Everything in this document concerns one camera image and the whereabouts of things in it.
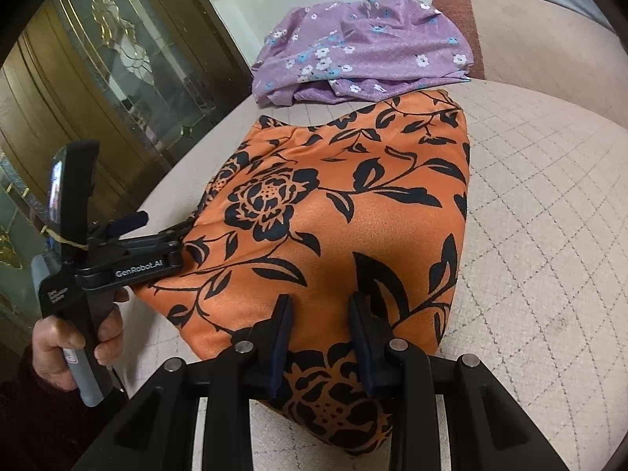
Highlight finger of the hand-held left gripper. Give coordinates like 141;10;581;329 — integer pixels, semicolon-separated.
118;221;193;256
100;210;149;239

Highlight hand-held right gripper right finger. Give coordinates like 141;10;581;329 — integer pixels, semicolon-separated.
347;292;570;471

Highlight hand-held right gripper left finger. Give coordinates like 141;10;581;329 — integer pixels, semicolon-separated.
71;294;295;471

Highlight orange black floral garment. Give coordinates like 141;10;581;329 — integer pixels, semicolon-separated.
132;89;472;457

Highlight person's left forearm dark sleeve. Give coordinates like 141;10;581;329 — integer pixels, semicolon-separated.
0;343;116;471

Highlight person's left hand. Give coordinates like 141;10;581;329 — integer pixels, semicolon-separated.
32;287;131;393

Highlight wooden door with glass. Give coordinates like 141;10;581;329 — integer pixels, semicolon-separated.
0;0;253;354

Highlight pink quilted bedspread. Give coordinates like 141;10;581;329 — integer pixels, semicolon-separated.
113;78;628;471

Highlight purple floral garment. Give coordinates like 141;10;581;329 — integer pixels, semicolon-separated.
251;0;474;108

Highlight pink brown pillow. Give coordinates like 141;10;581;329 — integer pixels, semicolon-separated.
432;0;628;128

